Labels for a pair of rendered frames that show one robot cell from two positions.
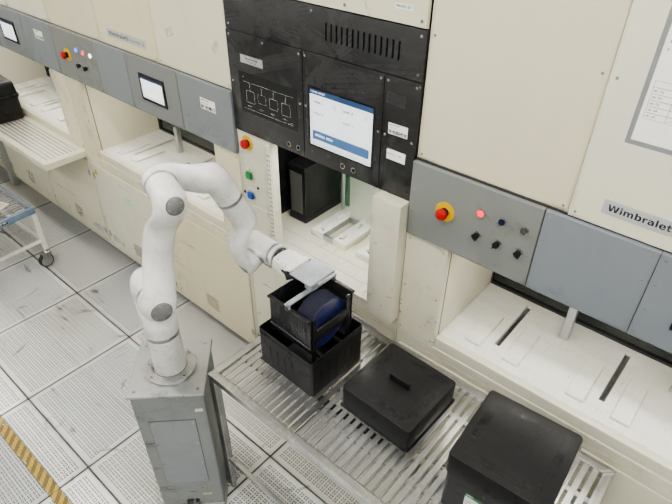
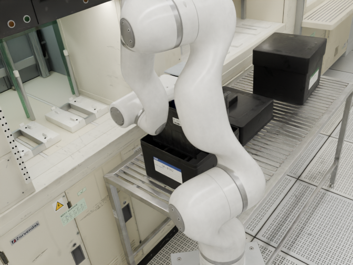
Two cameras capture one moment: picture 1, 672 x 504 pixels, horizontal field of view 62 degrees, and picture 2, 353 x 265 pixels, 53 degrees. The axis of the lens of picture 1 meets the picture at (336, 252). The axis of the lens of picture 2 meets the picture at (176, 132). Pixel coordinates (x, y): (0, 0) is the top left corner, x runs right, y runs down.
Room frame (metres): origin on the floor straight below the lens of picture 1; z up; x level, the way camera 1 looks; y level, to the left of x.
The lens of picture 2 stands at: (1.48, 1.21, 1.70)
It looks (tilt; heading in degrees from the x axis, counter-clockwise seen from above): 34 degrees down; 272
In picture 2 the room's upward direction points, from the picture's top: 6 degrees counter-clockwise
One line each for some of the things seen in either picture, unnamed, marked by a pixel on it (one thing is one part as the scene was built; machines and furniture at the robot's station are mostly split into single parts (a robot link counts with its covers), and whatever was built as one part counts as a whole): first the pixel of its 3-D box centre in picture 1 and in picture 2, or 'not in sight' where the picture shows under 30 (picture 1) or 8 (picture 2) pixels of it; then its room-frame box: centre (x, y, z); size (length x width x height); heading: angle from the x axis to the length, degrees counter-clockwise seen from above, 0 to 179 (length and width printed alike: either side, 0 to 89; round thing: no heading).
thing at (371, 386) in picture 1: (399, 390); (231, 110); (1.27, -0.23, 0.83); 0.29 x 0.29 x 0.13; 48
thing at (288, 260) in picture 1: (289, 262); (165, 88); (1.55, 0.16, 1.17); 0.11 x 0.10 x 0.07; 48
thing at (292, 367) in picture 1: (311, 341); (190, 151); (1.48, 0.09, 0.85); 0.28 x 0.28 x 0.17; 48
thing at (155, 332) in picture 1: (153, 301); (209, 218); (1.45, 0.64, 1.07); 0.19 x 0.12 x 0.24; 31
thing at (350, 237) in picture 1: (342, 229); (25, 140); (2.17, -0.03, 0.89); 0.22 x 0.21 x 0.04; 140
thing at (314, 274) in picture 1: (311, 305); (188, 110); (1.47, 0.09, 1.04); 0.24 x 0.20 x 0.32; 138
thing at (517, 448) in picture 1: (508, 470); (288, 67); (0.93, -0.52, 0.89); 0.29 x 0.29 x 0.25; 53
